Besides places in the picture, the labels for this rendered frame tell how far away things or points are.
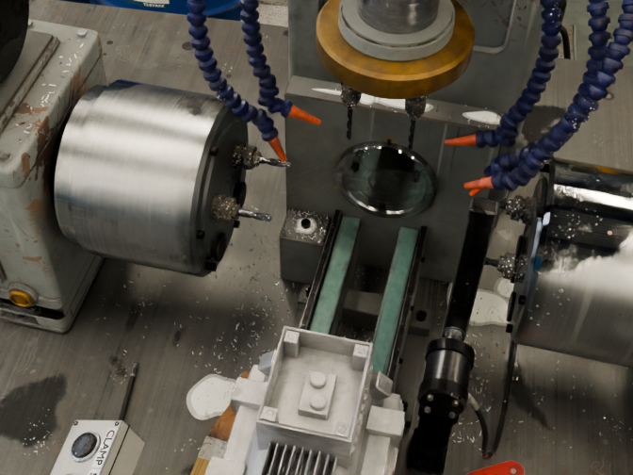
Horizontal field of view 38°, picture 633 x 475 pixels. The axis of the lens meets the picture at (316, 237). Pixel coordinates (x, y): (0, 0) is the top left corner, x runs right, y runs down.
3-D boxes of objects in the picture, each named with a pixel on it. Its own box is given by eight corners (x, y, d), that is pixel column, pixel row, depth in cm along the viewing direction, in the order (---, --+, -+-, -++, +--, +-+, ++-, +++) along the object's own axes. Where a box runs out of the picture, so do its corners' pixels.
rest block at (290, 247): (289, 251, 151) (288, 203, 142) (331, 259, 150) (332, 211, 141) (280, 279, 147) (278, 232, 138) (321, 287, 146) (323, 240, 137)
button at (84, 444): (86, 439, 102) (76, 431, 101) (106, 439, 101) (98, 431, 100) (74, 464, 100) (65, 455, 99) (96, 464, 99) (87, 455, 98)
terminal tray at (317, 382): (282, 359, 106) (281, 324, 101) (372, 377, 105) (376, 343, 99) (254, 452, 99) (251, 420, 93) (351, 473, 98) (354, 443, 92)
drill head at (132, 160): (59, 148, 149) (24, 24, 130) (276, 190, 144) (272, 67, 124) (-11, 267, 134) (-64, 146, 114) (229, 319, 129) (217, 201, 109)
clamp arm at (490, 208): (444, 322, 119) (472, 191, 99) (466, 327, 119) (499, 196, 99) (439, 345, 117) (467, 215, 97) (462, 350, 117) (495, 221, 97)
